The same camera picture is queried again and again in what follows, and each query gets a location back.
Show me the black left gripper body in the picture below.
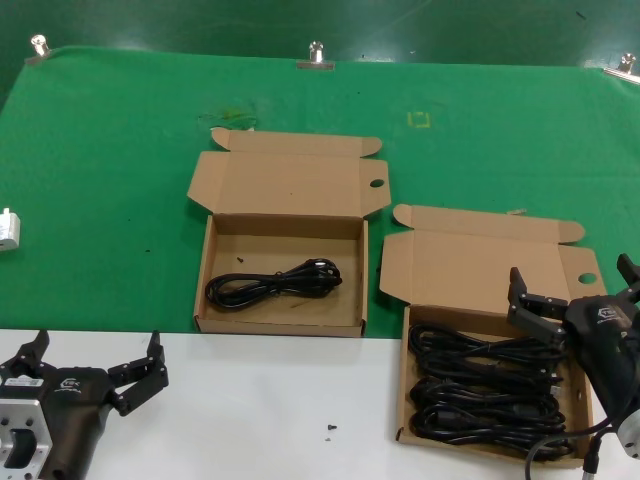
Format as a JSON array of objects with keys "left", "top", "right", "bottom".
[{"left": 0, "top": 368, "right": 121, "bottom": 475}]

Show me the open brown cardboard box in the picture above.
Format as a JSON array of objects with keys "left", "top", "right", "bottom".
[
  {"left": 378, "top": 203, "right": 609, "bottom": 469},
  {"left": 187, "top": 127, "right": 393, "bottom": 337}
]

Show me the silver binder clamp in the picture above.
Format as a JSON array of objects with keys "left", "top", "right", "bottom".
[
  {"left": 24, "top": 33, "right": 52, "bottom": 67},
  {"left": 295, "top": 40, "right": 336, "bottom": 72},
  {"left": 602, "top": 54, "right": 640, "bottom": 84}
]

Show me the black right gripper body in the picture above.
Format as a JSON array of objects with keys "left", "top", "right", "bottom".
[{"left": 564, "top": 294, "right": 640, "bottom": 426}]

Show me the green felt table cloth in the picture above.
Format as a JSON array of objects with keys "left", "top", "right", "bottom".
[{"left": 0, "top": 44, "right": 640, "bottom": 335}]

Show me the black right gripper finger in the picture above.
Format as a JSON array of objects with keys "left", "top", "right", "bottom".
[
  {"left": 617, "top": 253, "right": 640, "bottom": 302},
  {"left": 507, "top": 267, "right": 569, "bottom": 346}
]

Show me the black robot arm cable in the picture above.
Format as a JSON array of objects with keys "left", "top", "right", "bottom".
[{"left": 523, "top": 416, "right": 619, "bottom": 480}]

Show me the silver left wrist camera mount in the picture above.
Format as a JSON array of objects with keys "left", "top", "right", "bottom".
[{"left": 0, "top": 397, "right": 54, "bottom": 474}]

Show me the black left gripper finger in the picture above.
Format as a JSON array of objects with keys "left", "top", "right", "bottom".
[
  {"left": 0, "top": 329, "right": 51, "bottom": 384},
  {"left": 107, "top": 330, "right": 170, "bottom": 418}
]

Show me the white power adapter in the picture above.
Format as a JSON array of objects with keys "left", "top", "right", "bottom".
[{"left": 0, "top": 206, "right": 23, "bottom": 252}]

